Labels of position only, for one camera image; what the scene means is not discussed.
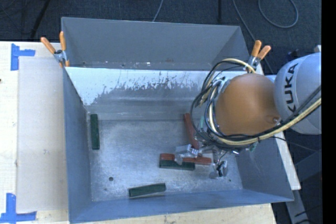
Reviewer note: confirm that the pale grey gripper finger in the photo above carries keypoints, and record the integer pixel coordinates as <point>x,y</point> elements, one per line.
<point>183,149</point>
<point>179,159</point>

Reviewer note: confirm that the dark green flat block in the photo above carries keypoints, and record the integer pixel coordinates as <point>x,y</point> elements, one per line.
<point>147,190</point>
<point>168,164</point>
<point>95,131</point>

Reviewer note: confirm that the red-brown flat block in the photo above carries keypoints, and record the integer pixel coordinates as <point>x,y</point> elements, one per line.
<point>167,157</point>
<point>189,126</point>

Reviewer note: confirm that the grey metal bin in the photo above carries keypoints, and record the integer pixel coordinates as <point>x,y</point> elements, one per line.
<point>147,144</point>

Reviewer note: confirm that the pale wood board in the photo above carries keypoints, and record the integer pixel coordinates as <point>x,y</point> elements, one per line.
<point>39,126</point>

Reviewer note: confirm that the black cylinder on white bracket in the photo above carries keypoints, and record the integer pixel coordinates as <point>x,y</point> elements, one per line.
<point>220,168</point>

